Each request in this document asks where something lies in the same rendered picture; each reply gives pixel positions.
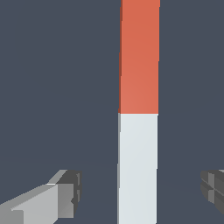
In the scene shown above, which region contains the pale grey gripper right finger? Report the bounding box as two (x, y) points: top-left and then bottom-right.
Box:
(199, 169), (224, 210)

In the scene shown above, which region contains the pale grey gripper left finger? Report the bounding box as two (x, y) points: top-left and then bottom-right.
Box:
(0, 169), (83, 224)

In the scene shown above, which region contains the orange and white square peg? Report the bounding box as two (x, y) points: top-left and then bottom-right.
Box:
(116, 0), (161, 224)

